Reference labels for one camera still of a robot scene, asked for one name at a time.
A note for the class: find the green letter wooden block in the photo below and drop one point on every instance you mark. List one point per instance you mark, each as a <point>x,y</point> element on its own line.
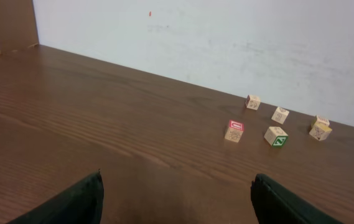
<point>276,136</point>

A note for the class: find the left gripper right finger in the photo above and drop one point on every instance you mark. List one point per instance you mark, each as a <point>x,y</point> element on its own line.
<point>273,203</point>

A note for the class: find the white block black drawing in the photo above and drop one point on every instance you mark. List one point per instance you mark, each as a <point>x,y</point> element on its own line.
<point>280,115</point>

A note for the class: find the red letter wooden block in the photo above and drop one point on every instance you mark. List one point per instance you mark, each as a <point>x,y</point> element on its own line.
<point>234,131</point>

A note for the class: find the yellow top wooden block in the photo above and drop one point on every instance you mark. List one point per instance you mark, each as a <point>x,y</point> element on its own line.
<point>320,131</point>

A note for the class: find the white block top right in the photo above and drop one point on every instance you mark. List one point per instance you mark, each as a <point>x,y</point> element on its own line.
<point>320,119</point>

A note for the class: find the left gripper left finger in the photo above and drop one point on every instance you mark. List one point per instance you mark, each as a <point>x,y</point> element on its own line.
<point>80,203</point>

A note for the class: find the white block top left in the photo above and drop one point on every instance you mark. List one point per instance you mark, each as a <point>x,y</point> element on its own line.
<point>253,102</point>

